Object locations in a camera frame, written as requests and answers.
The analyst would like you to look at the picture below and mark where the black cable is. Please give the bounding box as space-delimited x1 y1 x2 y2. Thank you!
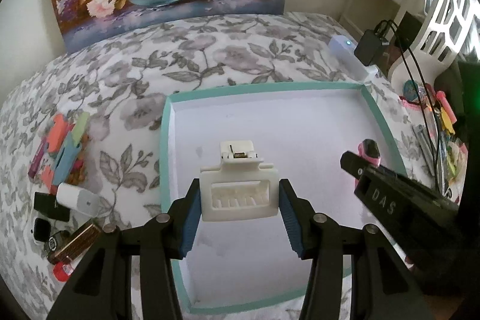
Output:
388 22 449 193

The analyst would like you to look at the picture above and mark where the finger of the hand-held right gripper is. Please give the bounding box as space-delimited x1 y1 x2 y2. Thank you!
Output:
340 151 372 179

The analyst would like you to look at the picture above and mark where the white hair claw clip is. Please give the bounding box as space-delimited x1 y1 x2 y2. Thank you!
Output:
199 140 280 222

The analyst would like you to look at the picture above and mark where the pink and brown toy figure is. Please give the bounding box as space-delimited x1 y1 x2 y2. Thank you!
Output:
68 151 88 184

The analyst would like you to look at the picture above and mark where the coral foam puzzle piece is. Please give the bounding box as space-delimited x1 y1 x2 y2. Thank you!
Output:
48 115 74 156

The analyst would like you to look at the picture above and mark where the teal-rimmed white box tray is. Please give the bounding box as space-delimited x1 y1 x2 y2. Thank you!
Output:
160 82 409 315

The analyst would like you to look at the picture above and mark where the green foam piece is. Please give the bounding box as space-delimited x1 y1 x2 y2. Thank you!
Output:
70 112 91 147

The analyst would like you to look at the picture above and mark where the black rectangular case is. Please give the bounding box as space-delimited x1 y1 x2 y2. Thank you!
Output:
34 192 72 222

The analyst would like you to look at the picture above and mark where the small coral foam piece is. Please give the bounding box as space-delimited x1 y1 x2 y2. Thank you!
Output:
39 166 56 192

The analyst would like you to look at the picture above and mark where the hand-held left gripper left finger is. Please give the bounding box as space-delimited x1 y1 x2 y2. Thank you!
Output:
45 178 202 320

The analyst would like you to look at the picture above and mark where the black power adapter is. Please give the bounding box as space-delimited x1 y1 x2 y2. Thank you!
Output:
354 20 392 66

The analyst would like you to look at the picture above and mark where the grey floral blanket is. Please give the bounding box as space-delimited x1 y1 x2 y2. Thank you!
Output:
0 12 469 320

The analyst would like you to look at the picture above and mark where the small black device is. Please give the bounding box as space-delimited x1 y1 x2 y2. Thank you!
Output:
32 218 52 244

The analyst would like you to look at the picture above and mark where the white lattice furniture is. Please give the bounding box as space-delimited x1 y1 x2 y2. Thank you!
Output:
389 0 480 88

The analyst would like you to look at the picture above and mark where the pink pouch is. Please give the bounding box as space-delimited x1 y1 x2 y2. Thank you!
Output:
400 79 436 111

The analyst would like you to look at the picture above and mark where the small red packet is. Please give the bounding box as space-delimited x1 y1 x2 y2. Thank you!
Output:
53 262 76 282

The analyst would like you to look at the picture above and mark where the grey pens bundle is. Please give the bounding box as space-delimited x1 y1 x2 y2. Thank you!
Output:
412 124 437 187

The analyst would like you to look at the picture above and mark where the purple tube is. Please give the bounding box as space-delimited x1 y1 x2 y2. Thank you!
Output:
28 140 48 179

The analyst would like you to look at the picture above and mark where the white oval case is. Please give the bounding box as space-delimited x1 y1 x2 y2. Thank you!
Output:
56 183 100 218

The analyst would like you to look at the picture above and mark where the pink wristwatch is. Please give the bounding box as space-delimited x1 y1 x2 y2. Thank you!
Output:
355 139 382 189

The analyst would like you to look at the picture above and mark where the brown gold box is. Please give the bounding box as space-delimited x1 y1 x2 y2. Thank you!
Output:
48 223 103 265

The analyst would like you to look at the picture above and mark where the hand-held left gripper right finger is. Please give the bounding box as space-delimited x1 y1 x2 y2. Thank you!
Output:
279 178 424 320

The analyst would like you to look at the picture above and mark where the white device with light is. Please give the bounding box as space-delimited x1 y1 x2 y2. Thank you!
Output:
329 36 376 81

